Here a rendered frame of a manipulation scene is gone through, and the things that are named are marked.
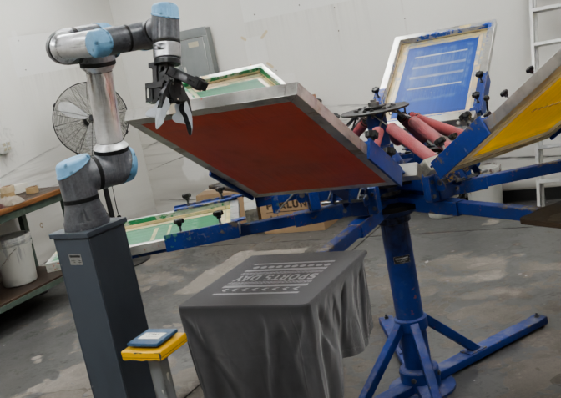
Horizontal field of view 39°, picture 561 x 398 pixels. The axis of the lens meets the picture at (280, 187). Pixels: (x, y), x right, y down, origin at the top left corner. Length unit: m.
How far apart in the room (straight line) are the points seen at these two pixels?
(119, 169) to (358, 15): 4.52
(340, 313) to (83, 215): 0.88
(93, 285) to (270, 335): 0.65
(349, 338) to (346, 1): 4.78
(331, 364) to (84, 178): 0.98
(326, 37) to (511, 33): 1.57
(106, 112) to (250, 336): 0.87
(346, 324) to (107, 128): 1.00
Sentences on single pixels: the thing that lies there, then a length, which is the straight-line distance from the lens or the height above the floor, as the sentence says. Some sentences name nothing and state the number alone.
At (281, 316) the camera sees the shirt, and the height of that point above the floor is 0.91.
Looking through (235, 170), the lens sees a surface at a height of 1.27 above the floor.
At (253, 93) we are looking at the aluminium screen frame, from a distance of 2.20.
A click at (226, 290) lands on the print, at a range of 2.51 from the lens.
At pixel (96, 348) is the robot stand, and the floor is 0.80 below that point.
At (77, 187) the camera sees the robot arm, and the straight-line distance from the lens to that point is 2.64.
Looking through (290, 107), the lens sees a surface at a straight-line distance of 2.20.
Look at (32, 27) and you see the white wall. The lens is 7.37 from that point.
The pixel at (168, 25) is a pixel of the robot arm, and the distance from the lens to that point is 2.17.
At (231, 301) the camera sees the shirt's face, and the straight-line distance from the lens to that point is 2.39.
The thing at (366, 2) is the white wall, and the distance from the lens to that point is 6.92.
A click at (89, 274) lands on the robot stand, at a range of 2.66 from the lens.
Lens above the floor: 1.68
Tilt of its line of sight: 10 degrees down
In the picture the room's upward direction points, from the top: 11 degrees counter-clockwise
